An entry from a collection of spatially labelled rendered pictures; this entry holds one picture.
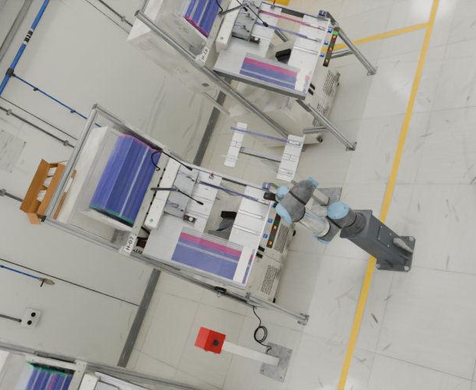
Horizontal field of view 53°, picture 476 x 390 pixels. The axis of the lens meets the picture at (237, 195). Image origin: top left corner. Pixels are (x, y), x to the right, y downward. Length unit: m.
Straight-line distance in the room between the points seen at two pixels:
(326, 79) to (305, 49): 0.64
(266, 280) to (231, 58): 1.70
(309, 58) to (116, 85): 1.99
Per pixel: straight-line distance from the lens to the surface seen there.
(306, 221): 2.67
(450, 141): 3.70
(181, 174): 3.29
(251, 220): 3.25
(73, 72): 4.71
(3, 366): 3.17
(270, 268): 3.78
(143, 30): 3.67
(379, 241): 3.12
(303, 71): 3.70
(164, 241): 3.24
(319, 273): 3.75
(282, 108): 3.87
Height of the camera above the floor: 2.95
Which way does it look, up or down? 39 degrees down
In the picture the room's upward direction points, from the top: 58 degrees counter-clockwise
